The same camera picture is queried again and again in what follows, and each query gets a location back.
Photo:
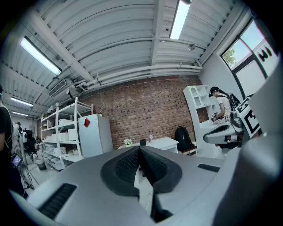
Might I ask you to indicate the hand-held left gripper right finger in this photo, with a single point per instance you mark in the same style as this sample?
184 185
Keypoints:
190 187

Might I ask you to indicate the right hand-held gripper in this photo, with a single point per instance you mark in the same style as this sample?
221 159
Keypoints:
248 114

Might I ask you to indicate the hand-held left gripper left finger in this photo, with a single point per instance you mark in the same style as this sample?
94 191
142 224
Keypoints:
88 194

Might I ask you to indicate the white desk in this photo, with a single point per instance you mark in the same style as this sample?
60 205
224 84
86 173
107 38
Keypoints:
164 142

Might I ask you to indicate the white bookcase cabinet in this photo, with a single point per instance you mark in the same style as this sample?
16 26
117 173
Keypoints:
199 114

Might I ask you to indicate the dark wooden stool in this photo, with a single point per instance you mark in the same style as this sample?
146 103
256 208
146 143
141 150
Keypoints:
191 150

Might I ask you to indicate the black backpack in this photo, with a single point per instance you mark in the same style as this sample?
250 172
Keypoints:
182 138

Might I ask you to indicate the white storage box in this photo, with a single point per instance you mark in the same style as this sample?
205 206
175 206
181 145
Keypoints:
74 134
64 122

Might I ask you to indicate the clear stemmed glass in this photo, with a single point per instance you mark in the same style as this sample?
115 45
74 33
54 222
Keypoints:
151 138

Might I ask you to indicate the black box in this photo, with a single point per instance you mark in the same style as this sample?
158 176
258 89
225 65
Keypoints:
143 142

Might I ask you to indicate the potted pink flowers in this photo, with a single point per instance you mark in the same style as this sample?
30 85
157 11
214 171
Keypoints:
127 142

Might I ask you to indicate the white metal shelving rack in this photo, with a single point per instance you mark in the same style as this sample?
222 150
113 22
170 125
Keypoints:
58 132

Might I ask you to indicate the black framed window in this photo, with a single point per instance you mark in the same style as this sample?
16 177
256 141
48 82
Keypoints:
249 75

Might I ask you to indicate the red paper square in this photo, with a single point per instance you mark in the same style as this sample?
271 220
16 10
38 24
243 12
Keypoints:
86 122

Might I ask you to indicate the small black screen device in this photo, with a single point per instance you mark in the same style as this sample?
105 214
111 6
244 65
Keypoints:
16 160

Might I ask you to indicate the black spot lamp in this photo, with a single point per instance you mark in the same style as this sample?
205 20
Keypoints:
69 93

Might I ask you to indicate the long ceiling light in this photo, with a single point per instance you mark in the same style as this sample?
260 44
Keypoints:
21 101
39 55
19 114
179 19

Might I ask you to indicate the ceiling air vent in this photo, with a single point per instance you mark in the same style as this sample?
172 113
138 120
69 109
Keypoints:
57 87

